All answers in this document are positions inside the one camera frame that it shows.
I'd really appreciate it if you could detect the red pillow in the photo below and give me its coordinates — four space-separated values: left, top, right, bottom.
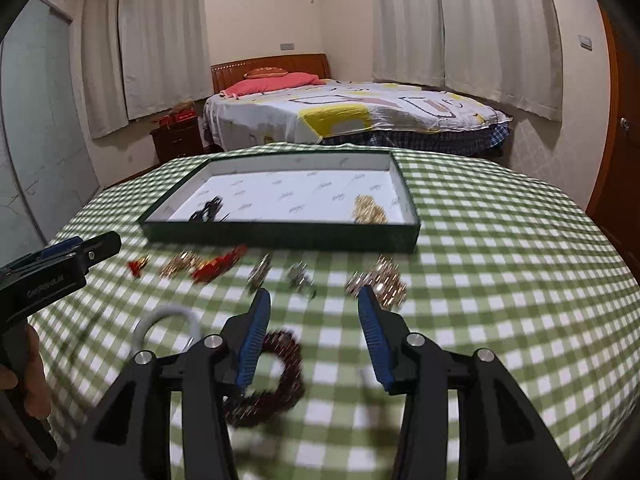
219 73 326 99

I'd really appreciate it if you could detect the bed with patterned sheet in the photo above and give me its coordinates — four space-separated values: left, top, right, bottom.
203 79 512 156

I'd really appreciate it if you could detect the white curtain left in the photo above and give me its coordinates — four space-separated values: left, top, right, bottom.
78 0 212 139

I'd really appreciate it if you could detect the red ribbon gold ornament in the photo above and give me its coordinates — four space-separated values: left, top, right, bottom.
191 245 247 284

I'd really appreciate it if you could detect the cream pearl bracelet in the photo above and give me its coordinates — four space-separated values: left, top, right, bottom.
351 194 391 226

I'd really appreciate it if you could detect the green checkered tablecloth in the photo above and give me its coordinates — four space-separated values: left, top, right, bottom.
32 150 639 479

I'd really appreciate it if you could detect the dark red beaded bracelet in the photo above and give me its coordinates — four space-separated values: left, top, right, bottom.
221 328 307 430

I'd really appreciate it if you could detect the white curtain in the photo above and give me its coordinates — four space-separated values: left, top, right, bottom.
78 0 212 139
372 0 563 122

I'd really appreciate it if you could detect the brown wooden door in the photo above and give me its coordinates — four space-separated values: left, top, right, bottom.
587 11 639 257

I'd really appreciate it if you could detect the red tassel gold charm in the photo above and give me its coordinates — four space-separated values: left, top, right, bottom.
127 256 149 278

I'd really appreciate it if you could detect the left hand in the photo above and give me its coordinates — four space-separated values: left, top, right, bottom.
1 324 51 422

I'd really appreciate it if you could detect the wooden headboard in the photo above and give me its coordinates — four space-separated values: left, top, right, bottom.
210 53 332 93

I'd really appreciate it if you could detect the green white jewelry tray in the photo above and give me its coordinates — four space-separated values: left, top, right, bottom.
138 148 421 254

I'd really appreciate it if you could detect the white curtain right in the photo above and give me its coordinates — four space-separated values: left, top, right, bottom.
372 0 563 122

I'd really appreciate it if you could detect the white jade bangle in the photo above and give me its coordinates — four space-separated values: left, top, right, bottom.
129 304 203 358

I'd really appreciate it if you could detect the red box on nightstand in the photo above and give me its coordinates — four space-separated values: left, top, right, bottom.
153 101 198 128

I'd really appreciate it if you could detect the dark wooden nightstand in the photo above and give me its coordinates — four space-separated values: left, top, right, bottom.
150 118 205 164

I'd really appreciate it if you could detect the black beaded bracelet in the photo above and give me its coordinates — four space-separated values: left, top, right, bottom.
186 195 232 224

